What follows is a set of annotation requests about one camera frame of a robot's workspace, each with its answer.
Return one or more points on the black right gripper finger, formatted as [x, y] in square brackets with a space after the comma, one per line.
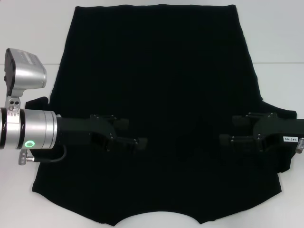
[225, 139]
[238, 121]

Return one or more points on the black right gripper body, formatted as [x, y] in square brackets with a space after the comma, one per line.
[275, 133]

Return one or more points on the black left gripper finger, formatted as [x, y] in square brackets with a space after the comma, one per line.
[123, 124]
[141, 143]

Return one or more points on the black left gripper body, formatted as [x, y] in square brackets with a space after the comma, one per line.
[78, 129]

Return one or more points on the black t-shirt with FREE print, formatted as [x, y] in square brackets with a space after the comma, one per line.
[154, 71]

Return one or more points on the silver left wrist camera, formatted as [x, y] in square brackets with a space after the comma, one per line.
[28, 69]

